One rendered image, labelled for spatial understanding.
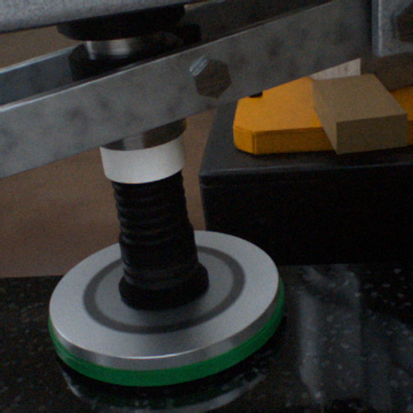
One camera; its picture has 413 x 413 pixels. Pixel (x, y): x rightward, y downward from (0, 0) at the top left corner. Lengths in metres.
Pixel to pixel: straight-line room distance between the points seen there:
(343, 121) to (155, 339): 0.53
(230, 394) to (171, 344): 0.06
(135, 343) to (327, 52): 0.28
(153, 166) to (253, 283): 0.15
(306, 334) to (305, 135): 0.57
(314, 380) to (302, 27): 0.28
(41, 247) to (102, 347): 2.03
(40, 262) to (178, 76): 2.03
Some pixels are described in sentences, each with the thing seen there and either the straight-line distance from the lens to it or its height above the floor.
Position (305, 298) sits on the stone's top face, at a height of 0.80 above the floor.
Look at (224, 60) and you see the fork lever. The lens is 0.56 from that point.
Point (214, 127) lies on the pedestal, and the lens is 1.34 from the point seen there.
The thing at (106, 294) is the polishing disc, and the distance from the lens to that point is 0.70.
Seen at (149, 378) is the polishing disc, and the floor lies 0.82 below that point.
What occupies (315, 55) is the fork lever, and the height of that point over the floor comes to 1.04.
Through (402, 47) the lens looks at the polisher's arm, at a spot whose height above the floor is 1.04.
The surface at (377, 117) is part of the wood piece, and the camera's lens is 1.07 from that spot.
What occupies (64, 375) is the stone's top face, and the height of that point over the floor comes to 0.80.
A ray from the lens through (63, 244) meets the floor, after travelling 2.64.
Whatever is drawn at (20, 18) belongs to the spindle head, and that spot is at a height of 1.11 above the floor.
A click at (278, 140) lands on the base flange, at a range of 1.18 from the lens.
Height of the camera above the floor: 1.20
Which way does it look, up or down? 26 degrees down
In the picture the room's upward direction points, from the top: 7 degrees counter-clockwise
